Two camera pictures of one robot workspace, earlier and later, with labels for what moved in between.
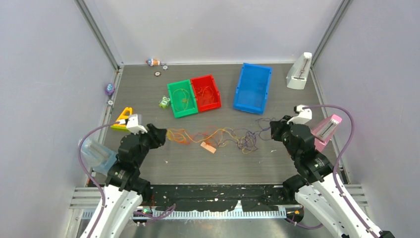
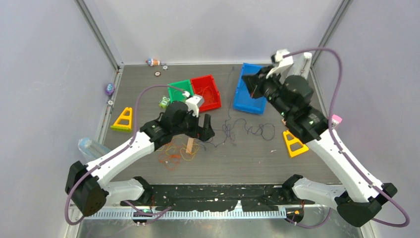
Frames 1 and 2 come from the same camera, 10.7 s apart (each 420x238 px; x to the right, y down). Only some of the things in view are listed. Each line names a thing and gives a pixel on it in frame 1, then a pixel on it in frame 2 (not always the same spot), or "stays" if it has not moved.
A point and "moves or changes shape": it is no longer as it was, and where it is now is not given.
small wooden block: x=208 y=147 -> x=189 y=145
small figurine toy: x=151 y=62 stays
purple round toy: x=110 y=89 stays
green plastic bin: x=182 y=98 stays
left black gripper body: x=148 y=141 -> x=189 y=126
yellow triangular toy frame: x=125 y=115 stays
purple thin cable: x=246 y=139 -> x=266 y=131
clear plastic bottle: x=97 y=155 stays
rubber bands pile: x=222 y=137 moves or changes shape
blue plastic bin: x=252 y=88 stays
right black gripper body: x=281 y=133 -> x=273 y=89
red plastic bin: x=206 y=92 stays
